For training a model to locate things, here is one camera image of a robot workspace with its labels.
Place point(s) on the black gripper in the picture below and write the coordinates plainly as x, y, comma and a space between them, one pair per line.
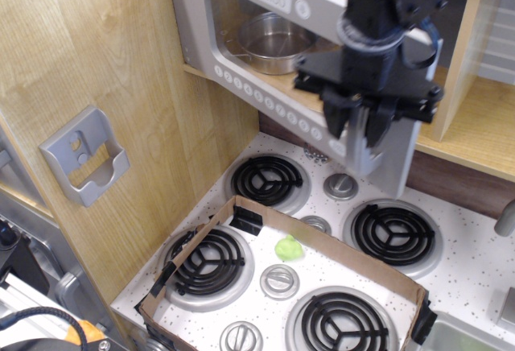
392, 85

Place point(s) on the silver microwave door handle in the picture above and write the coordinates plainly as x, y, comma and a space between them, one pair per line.
361, 160

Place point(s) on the silver toy microwave door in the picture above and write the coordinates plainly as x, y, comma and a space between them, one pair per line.
208, 34

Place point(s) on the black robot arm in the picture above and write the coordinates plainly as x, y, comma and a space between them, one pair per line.
386, 46

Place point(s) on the silver knob back centre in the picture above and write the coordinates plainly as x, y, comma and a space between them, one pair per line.
340, 186

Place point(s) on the back left black burner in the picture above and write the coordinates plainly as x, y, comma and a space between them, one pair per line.
273, 180

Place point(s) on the black burner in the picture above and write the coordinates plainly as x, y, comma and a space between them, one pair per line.
397, 233
339, 318
215, 274
273, 180

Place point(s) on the steel pot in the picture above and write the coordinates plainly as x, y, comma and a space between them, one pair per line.
271, 44

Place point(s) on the silver knob under gripper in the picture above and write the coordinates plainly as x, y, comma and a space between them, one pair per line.
317, 223

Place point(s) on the back right black burner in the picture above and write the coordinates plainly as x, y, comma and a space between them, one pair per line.
397, 233

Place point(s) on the green toy vegetable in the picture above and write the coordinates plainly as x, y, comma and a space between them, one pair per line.
288, 249

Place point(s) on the silver faucet piece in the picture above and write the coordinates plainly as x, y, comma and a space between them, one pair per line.
506, 221

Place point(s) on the silver knob middle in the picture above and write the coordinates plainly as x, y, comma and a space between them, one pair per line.
279, 282

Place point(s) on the front right black burner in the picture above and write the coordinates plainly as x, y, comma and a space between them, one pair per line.
339, 318

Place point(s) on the front left black burner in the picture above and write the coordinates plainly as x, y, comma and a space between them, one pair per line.
215, 274

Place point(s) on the steel sink basin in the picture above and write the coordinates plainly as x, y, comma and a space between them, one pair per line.
451, 334

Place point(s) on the silver knob front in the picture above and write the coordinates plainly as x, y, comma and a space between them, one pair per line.
241, 336

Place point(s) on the orange chip object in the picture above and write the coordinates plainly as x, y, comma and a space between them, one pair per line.
91, 333

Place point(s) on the brown cardboard frame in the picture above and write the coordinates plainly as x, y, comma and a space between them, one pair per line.
421, 321

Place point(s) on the grey wall holder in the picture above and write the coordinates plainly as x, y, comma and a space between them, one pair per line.
77, 142

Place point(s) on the grey oven handle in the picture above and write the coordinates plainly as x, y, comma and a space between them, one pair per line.
65, 291

